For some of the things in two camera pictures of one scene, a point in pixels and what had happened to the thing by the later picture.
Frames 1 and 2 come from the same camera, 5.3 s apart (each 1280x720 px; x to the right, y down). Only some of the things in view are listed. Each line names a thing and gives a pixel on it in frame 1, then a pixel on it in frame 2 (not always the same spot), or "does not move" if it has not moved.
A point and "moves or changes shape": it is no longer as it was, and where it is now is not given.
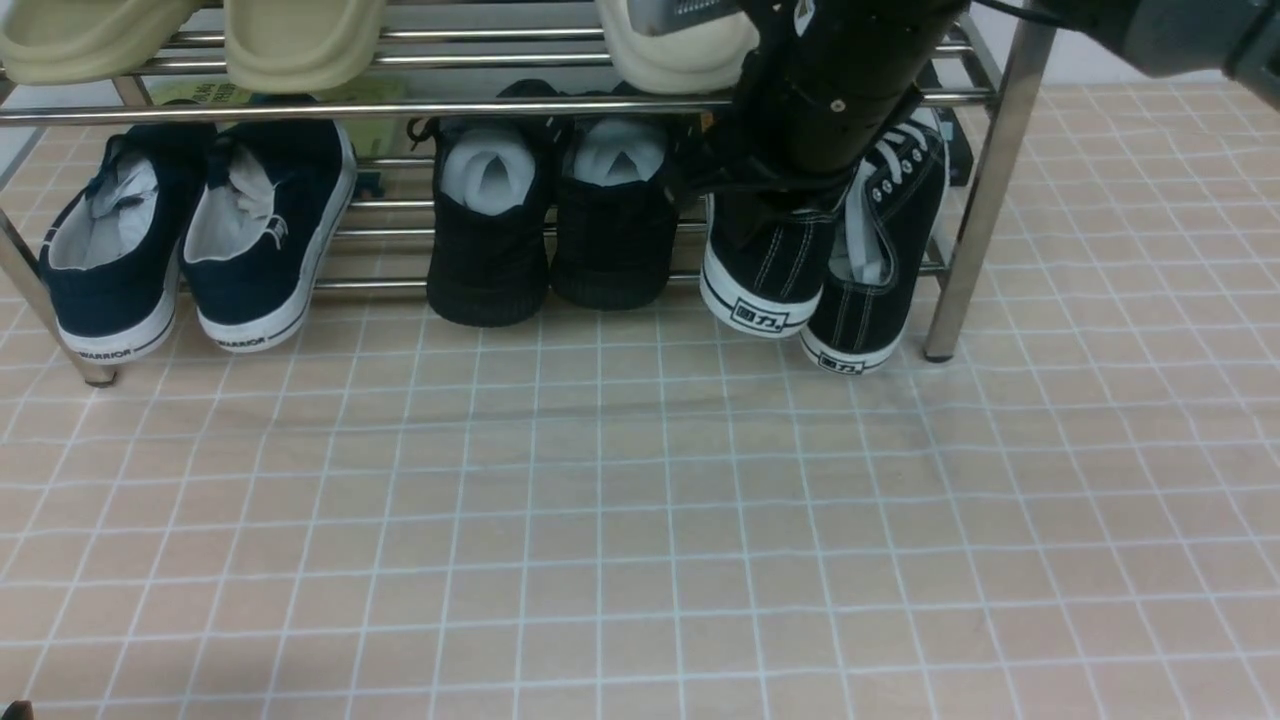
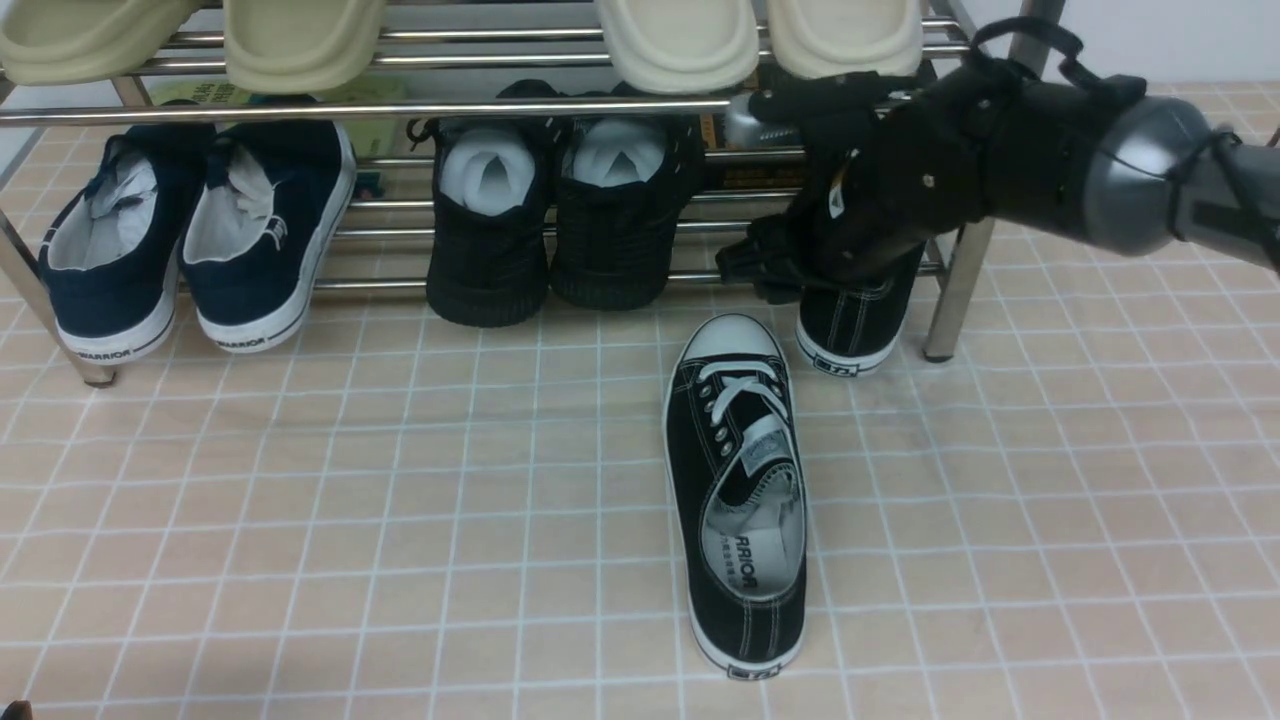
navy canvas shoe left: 109,253 does not move
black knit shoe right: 616,202 does not move
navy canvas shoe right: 262,227 does not move
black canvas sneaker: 764,267 moves or changes shape
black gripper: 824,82 -> 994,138
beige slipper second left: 302,46 does not move
